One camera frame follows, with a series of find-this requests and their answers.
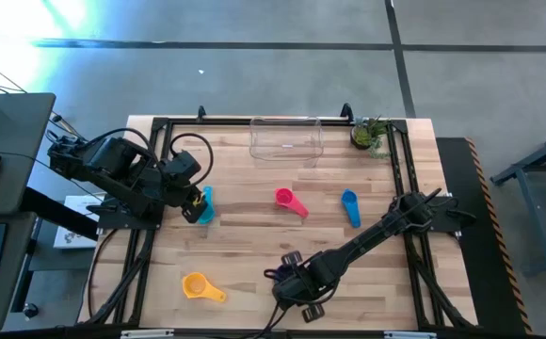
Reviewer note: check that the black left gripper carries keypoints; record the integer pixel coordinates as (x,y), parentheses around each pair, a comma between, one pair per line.
(179,190)

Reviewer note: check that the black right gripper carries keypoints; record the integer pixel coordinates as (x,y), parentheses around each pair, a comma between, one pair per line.
(301,285)

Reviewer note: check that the teal measuring cup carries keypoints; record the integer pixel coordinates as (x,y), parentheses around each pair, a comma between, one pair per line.
(210,207)

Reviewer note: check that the purple measuring cup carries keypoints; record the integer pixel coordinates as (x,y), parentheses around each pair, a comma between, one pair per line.
(283,271)

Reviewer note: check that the yellow measuring cup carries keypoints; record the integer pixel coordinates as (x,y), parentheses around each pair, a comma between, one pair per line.
(195,285)

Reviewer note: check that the pink-red measuring cup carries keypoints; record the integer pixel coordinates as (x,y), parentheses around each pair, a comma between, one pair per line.
(284,197)

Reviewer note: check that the blue measuring cup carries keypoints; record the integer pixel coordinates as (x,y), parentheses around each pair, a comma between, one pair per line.
(348,198)

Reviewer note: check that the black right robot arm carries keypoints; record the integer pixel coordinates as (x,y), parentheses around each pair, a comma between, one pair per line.
(376,233)

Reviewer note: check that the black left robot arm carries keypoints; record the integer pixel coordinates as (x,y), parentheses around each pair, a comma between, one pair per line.
(113,160)

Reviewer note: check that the clear plastic basket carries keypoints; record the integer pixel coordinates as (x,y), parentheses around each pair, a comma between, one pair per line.
(286,141)

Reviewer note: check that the white printed paper box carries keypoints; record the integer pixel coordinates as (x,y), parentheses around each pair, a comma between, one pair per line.
(77,207)

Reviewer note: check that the black desk support beam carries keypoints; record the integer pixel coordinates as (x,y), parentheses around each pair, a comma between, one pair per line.
(52,212)

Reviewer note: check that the small potted succulent plant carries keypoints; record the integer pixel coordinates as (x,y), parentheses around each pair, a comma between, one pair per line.
(362,136)

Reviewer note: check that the black hazard-striped floor mat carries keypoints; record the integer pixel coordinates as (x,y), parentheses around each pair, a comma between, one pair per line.
(480,282)

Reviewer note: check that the black round knob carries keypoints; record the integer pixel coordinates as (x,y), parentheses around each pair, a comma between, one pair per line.
(30,311)

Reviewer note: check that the grey low side desk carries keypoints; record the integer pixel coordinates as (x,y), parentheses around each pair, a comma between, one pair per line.
(0,292)

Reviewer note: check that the grey metal cart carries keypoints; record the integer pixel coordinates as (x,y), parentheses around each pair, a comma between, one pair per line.
(528,226)

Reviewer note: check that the black aluminium table frame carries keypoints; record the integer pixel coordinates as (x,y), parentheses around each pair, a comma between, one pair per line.
(216,122)

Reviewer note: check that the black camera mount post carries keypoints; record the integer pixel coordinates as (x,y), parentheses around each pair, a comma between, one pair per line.
(347,112)
(201,113)

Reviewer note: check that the white table edge bracket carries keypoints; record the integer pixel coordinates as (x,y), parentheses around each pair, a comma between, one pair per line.
(147,334)
(409,335)

